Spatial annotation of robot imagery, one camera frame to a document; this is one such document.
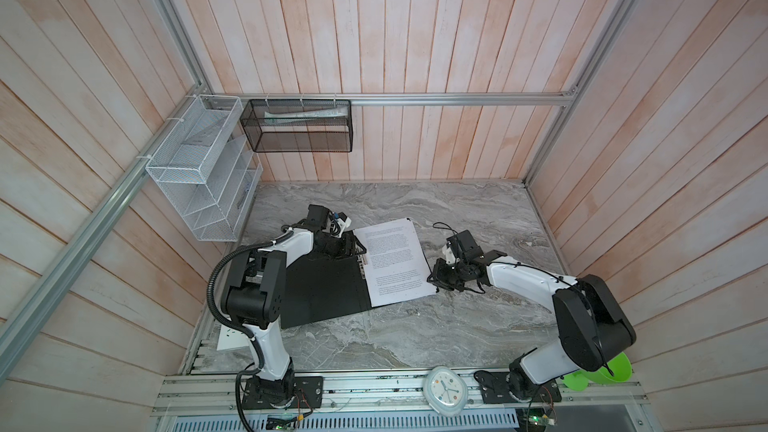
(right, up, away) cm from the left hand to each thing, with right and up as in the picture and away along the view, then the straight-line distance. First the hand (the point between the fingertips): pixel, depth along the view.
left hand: (359, 256), depth 93 cm
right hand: (+21, -6, -3) cm, 23 cm away
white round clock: (+22, -30, -21) cm, 43 cm away
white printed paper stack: (-3, -10, -2) cm, 11 cm away
